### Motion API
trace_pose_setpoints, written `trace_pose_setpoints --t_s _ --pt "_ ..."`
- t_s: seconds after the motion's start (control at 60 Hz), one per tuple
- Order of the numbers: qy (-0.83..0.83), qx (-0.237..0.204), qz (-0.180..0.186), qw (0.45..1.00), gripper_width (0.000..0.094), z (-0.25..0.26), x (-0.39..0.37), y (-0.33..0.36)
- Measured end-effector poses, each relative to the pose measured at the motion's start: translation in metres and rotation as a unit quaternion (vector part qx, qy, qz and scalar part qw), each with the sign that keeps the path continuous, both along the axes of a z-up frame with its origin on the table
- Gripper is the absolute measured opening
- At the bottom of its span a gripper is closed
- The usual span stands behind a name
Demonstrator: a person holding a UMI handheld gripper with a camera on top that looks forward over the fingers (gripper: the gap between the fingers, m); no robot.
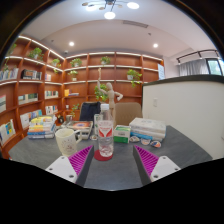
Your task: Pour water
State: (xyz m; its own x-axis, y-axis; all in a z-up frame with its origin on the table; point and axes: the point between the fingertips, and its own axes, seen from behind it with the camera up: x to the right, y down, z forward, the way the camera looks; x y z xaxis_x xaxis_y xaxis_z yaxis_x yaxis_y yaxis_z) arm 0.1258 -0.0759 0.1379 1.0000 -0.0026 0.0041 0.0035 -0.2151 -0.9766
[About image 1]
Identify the recessed ceiling light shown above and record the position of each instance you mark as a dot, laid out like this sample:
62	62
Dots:
155	45
71	43

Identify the small round printed badge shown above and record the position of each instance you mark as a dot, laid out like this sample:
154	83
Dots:
145	141
94	137
155	144
134	139

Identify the flat round red coaster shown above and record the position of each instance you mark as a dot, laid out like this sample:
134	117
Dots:
98	157

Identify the cream printed mug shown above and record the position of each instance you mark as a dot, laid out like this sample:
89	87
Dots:
66	141

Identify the white wall switch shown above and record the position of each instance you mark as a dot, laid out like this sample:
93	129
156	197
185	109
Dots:
155	102

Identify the colourful book stack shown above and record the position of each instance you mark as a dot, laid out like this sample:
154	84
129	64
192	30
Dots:
41	126

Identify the orange-covered book stack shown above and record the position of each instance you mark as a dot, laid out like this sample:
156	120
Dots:
80	126

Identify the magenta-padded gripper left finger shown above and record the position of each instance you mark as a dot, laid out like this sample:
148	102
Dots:
60	166

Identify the dark blue chair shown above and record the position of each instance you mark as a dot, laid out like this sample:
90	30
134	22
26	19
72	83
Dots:
89	111

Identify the beige chair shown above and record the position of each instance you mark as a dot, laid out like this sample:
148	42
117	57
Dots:
128	113

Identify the window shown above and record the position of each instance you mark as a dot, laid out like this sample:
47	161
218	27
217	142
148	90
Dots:
215	66

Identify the grey curtain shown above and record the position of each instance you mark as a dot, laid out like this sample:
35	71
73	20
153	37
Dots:
193	67

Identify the branched ceiling lamp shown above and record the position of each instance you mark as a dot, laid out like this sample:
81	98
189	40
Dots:
109	13

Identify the dark curtain rail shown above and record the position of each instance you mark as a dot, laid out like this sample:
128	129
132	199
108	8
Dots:
198	52

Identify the wooden wall shelf unit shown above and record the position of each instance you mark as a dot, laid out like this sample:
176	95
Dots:
33	87

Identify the ceiling air vent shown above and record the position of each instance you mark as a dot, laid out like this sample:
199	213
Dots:
135	23

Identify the tall green white carton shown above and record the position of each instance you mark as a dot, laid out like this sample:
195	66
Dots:
96	123

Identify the clear water bottle red label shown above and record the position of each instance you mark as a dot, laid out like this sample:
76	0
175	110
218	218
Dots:
105	133

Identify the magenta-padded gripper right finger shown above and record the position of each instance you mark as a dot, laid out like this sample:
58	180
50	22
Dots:
164	166

